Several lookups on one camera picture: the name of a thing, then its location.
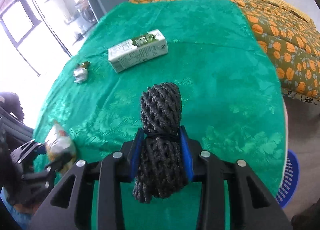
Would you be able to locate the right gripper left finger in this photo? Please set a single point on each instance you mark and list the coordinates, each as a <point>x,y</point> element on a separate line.
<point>87,185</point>

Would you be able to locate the crumpled silver wrapper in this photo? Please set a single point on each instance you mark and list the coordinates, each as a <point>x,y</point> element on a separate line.
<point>80,73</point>

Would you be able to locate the black foam net sleeve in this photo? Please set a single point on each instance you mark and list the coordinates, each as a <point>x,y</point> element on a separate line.
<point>161,171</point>

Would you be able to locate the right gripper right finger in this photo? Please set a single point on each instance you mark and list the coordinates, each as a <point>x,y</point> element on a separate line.
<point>232,194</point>

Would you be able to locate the orange floral quilt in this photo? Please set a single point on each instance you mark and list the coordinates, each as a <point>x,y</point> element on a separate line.
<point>291,41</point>

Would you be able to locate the yellow oatmeal snack bag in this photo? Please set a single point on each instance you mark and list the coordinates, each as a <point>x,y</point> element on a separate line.
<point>57,143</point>

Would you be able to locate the white green milk carton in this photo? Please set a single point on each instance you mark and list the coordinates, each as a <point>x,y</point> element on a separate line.
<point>137,50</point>

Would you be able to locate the blue plastic trash basket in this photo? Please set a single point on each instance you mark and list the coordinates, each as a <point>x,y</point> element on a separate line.
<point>290,180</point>

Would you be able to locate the green satin bed cover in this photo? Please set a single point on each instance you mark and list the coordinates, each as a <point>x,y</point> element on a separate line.
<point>230,92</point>

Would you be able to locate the washing machine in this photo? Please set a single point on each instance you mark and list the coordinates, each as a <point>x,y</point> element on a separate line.
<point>85,11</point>

